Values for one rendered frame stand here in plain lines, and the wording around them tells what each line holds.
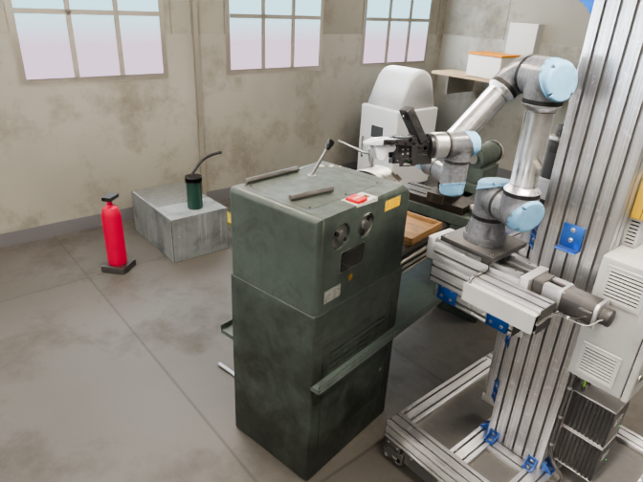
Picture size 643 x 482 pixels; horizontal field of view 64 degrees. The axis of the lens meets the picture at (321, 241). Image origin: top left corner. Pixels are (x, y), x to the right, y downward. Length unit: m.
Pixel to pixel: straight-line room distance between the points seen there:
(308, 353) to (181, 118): 3.40
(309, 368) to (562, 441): 1.06
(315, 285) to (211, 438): 1.12
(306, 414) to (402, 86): 4.10
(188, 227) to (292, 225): 2.36
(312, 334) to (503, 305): 0.69
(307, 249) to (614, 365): 1.10
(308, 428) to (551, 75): 1.58
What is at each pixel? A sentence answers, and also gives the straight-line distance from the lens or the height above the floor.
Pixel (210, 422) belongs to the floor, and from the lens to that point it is 2.76.
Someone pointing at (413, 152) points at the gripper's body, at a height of 1.55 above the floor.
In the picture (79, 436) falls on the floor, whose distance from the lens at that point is 2.84.
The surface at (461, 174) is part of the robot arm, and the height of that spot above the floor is 1.48.
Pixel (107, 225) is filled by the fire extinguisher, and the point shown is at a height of 0.39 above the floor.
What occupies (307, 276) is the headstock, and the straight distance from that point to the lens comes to 1.84.
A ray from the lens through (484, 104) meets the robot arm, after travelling 1.73.
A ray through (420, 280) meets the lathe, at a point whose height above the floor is 0.54.
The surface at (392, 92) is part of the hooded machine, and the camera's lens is 5.71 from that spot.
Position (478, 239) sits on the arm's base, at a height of 1.19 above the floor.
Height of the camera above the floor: 1.93
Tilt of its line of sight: 25 degrees down
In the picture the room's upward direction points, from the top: 3 degrees clockwise
